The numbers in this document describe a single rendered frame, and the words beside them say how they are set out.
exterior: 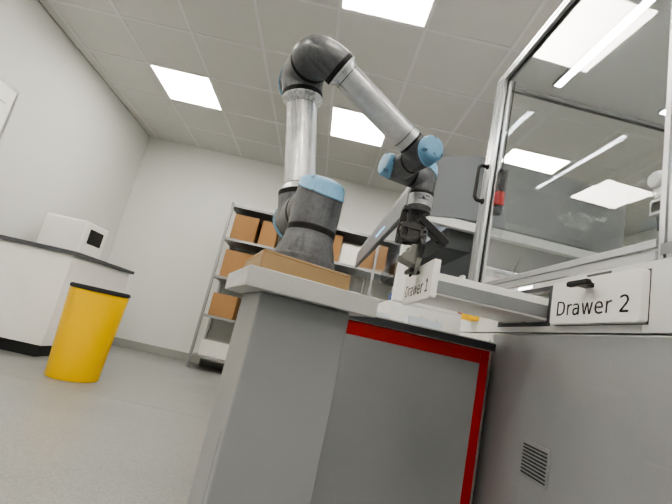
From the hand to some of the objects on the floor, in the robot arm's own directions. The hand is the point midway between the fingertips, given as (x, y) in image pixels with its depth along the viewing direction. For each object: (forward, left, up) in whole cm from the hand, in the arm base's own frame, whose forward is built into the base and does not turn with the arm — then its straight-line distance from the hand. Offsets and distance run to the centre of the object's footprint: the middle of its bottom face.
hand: (414, 272), depth 124 cm
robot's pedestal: (-38, -3, -92) cm, 100 cm away
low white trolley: (+27, +37, -88) cm, 100 cm away
